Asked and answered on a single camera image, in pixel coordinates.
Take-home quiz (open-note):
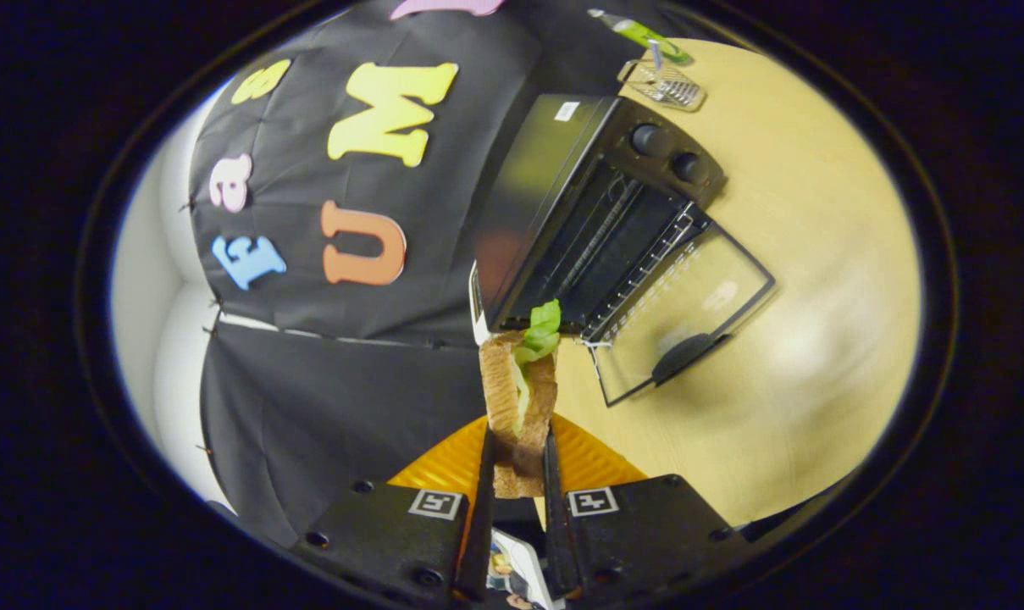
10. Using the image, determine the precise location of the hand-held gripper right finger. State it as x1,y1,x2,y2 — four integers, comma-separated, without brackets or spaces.
543,413,754,607

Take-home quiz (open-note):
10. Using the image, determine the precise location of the metal oven wire rack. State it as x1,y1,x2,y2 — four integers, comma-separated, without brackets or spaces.
558,174,707,344

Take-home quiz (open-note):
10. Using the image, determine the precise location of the white pop-up toaster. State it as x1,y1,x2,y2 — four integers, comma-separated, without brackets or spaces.
469,263,489,344

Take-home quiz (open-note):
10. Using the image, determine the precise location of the black toaster oven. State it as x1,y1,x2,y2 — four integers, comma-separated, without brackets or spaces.
469,93,777,408

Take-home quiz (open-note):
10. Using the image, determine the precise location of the toast sandwich with lettuce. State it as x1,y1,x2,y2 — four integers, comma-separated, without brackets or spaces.
478,298,563,499

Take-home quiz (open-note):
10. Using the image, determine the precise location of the small clear glass container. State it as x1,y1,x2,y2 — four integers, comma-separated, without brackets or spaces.
617,55,707,113

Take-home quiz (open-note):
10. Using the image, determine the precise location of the green label drink bottle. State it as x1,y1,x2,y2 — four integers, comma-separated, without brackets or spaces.
588,7,695,64

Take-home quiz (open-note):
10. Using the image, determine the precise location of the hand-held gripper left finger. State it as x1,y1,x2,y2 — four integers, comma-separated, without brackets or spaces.
290,415,497,610

